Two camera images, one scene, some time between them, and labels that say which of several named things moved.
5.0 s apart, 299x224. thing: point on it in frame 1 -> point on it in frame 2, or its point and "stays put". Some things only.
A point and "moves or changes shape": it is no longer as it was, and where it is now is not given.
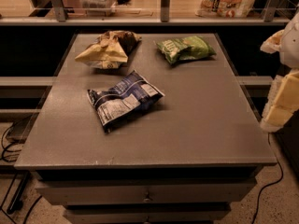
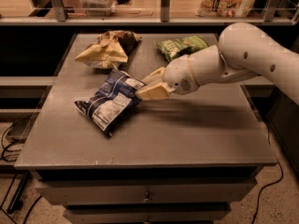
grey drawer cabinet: [185, 160] stays put
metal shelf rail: [60, 15] stays put
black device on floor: [21, 129] stays put
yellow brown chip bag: [110, 49] stays put
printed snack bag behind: [226, 1] stays put
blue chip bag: [126, 100] moves or changes shape
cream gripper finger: [282, 102] -> [155, 91]
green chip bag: [186, 48] stays put
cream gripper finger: [273, 43] -> [157, 77]
